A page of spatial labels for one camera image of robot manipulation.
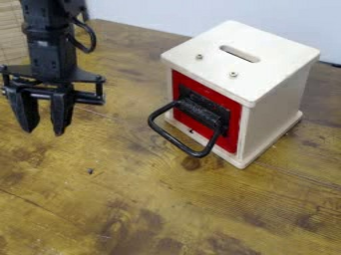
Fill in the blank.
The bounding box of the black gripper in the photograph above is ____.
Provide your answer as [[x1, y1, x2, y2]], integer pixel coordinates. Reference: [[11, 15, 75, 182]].
[[0, 34, 108, 137]]

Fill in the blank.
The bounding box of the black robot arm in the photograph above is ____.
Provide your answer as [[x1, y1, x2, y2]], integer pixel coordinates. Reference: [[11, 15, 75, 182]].
[[0, 0, 106, 135]]

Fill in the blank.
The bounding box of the red drawer front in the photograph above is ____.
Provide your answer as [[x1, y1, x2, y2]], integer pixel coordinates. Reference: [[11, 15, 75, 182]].
[[171, 71, 242, 153]]

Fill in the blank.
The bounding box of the white wooden drawer box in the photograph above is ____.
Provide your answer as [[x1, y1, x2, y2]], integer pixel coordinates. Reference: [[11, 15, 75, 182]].
[[162, 21, 320, 168]]

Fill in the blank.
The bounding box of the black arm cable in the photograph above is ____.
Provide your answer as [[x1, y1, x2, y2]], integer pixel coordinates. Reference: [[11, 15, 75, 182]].
[[66, 16, 99, 55]]

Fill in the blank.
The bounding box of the black metal drawer handle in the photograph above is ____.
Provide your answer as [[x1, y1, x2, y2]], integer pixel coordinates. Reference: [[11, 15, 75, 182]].
[[147, 85, 232, 159]]

